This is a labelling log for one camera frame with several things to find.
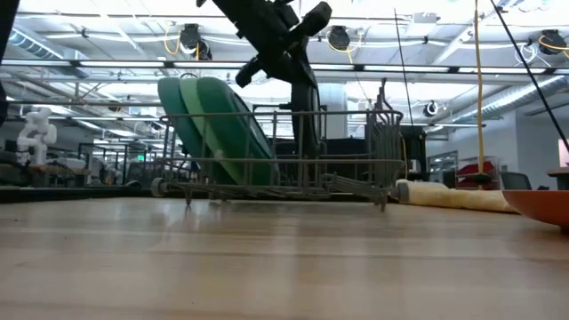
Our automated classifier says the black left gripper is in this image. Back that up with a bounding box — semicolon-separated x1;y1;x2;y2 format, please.
234;12;323;158

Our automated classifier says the light green plate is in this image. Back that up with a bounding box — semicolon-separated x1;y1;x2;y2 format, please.
179;77;244;186

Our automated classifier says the dark green plate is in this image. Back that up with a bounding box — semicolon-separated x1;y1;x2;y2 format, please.
156;76;223;186

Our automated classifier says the black cabinet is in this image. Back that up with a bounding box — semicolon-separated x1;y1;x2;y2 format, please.
399;125;429;181

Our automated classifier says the glass display case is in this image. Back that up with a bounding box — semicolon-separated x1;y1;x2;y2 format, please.
427;150;460;184

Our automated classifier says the rolled beige towel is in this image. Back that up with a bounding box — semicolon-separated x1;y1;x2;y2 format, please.
390;179;519;214

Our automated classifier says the yellow pole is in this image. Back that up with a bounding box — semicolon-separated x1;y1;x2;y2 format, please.
471;0;488;177

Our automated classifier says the overhead light bar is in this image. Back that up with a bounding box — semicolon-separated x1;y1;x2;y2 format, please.
0;59;569;76

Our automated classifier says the grey office chair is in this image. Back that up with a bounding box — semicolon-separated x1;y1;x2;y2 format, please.
500;171;533;192

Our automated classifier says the orange bowl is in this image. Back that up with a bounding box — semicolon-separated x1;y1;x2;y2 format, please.
501;189;569;231

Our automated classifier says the wooden workbench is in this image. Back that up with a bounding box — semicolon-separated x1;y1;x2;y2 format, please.
26;164;92;188

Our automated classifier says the black ceiling cord reel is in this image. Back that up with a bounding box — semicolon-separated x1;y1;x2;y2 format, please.
537;28;569;57
179;22;214;61
421;100;442;119
327;25;353;52

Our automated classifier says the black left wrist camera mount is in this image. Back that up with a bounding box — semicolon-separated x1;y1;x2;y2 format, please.
288;1;333;39

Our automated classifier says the thin black cable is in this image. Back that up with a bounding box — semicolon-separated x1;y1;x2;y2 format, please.
488;0;569;155
393;7;416;128

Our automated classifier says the grey wire dish rack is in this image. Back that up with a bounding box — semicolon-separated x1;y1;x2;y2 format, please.
149;78;406;212

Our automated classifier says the silver ceiling duct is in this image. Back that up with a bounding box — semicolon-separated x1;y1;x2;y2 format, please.
453;75;569;126

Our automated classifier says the black frame rail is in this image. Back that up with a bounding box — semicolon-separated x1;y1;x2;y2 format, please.
0;185;155;204

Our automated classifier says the black frame post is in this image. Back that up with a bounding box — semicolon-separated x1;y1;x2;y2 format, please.
0;0;21;128

